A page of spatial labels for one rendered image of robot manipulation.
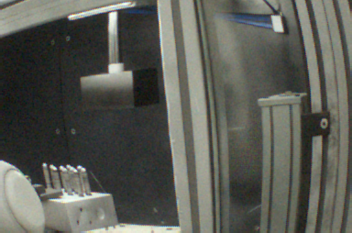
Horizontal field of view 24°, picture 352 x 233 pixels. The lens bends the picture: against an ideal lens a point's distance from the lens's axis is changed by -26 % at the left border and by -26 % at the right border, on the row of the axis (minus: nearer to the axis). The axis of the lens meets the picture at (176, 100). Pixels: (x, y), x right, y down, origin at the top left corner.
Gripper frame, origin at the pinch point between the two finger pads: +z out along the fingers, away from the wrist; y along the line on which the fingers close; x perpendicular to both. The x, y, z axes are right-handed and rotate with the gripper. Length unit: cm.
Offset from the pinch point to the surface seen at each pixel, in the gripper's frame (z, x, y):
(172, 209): 45.4, 6.7, -7.4
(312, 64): 3.3, -36.8, 16.7
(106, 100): 21.0, 0.1, 12.8
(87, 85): 21.0, 3.2, 15.0
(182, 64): 3.3, -20.7, 17.3
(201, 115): 3.1, -22.2, 12.3
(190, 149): 3.0, -20.6, 8.9
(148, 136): 45.8, 9.3, 5.1
